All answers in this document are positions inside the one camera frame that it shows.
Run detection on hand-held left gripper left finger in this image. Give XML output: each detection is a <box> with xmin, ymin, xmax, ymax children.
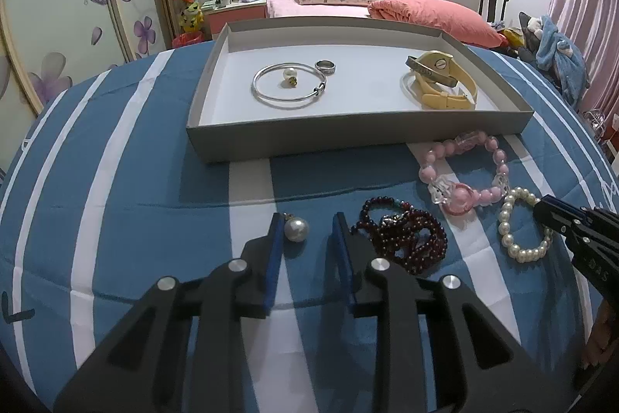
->
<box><xmin>53</xmin><ymin>212</ymin><xmax>286</xmax><ymax>413</ymax></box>

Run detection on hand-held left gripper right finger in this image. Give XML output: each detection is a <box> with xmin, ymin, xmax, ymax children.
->
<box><xmin>331</xmin><ymin>212</ymin><xmax>535</xmax><ymax>413</ymax></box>

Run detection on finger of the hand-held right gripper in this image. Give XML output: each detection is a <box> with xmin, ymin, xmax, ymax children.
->
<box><xmin>533</xmin><ymin>195</ymin><xmax>588</xmax><ymax>245</ymax></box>
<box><xmin>580</xmin><ymin>206</ymin><xmax>619</xmax><ymax>240</ymax></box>

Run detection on white pearl bracelet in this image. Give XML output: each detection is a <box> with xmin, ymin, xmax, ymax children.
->
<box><xmin>497</xmin><ymin>187</ymin><xmax>556</xmax><ymax>263</ymax></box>

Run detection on grey cardboard tray box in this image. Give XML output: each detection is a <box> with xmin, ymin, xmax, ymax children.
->
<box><xmin>186</xmin><ymin>21</ymin><xmax>535</xmax><ymax>165</ymax></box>

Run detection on yellow wrist watch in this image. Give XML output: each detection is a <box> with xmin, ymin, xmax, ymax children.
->
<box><xmin>401</xmin><ymin>50</ymin><xmax>479</xmax><ymax>110</ymax></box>

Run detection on thin silver bangle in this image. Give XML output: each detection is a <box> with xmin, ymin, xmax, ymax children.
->
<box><xmin>252</xmin><ymin>63</ymin><xmax>326</xmax><ymax>107</ymax></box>

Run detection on wide silver cuff bangle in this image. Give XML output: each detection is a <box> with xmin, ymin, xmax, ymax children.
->
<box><xmin>405</xmin><ymin>54</ymin><xmax>458</xmax><ymax>87</ymax></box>

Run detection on person's right hand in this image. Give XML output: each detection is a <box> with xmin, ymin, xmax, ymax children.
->
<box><xmin>579</xmin><ymin>297</ymin><xmax>613</xmax><ymax>371</ymax></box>

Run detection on red and white box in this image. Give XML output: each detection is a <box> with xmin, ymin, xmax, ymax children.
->
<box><xmin>598</xmin><ymin>113</ymin><xmax>619</xmax><ymax>163</ymax></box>

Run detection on blue fleece garment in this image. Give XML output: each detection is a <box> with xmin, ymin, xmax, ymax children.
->
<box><xmin>534</xmin><ymin>15</ymin><xmax>591</xmax><ymax>105</ymax></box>

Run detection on grey chair with plush toy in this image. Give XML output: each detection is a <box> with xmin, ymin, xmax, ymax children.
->
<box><xmin>517</xmin><ymin>11</ymin><xmax>548</xmax><ymax>62</ymax></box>

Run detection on colourful toys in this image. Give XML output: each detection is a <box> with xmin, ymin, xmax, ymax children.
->
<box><xmin>492</xmin><ymin>21</ymin><xmax>526</xmax><ymax>52</ymax></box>

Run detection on pink curtain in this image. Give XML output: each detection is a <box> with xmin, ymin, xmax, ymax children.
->
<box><xmin>546</xmin><ymin>0</ymin><xmax>619</xmax><ymax>123</ymax></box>

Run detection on dark wooden chair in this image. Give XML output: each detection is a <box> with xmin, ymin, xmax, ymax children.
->
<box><xmin>479</xmin><ymin>0</ymin><xmax>510</xmax><ymax>25</ymax></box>

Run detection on pink duvet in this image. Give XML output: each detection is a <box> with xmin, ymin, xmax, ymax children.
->
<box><xmin>368</xmin><ymin>0</ymin><xmax>508</xmax><ymax>49</ymax></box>

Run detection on red basket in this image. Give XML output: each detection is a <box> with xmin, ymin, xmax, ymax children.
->
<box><xmin>171</xmin><ymin>31</ymin><xmax>206</xmax><ymax>50</ymax></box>

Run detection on pink nightstand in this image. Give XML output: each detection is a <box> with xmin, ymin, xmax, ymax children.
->
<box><xmin>200</xmin><ymin>0</ymin><xmax>268</xmax><ymax>42</ymax></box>

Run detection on bed with pink sheet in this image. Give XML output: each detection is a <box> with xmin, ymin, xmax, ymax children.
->
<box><xmin>266</xmin><ymin>0</ymin><xmax>376</xmax><ymax>20</ymax></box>

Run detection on yellow plush toy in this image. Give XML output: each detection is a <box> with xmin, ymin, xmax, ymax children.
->
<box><xmin>179</xmin><ymin>2</ymin><xmax>203</xmax><ymax>34</ymax></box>

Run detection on flower printed sliding wardrobe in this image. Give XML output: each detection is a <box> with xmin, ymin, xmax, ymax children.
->
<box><xmin>0</xmin><ymin>0</ymin><xmax>176</xmax><ymax>115</ymax></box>

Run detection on dark red bead bracelet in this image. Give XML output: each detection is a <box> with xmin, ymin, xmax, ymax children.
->
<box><xmin>351</xmin><ymin>196</ymin><xmax>448</xmax><ymax>275</ymax></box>

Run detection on white wire rack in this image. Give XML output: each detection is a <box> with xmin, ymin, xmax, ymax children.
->
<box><xmin>583</xmin><ymin>108</ymin><xmax>610</xmax><ymax>144</ymax></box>

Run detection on pink bead bracelet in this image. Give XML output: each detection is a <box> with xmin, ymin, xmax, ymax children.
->
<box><xmin>418</xmin><ymin>130</ymin><xmax>511</xmax><ymax>217</ymax></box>

